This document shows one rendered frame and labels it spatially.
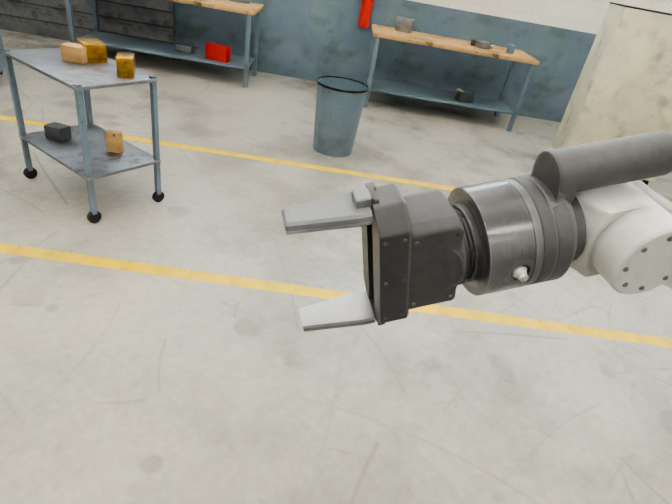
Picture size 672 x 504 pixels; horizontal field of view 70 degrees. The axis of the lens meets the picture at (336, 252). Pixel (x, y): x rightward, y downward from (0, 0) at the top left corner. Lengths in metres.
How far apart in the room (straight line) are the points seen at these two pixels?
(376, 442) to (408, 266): 1.79
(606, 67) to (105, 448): 5.19
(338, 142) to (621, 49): 2.85
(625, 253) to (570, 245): 0.04
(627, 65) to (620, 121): 0.54
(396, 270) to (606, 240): 0.16
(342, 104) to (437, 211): 4.09
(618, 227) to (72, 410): 2.06
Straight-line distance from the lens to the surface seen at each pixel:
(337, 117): 4.47
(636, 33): 5.68
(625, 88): 5.77
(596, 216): 0.41
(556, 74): 7.78
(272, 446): 2.04
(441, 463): 2.15
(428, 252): 0.36
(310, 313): 0.41
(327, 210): 0.34
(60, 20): 8.06
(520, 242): 0.37
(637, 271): 0.42
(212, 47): 6.59
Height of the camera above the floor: 1.67
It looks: 32 degrees down
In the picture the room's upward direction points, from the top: 11 degrees clockwise
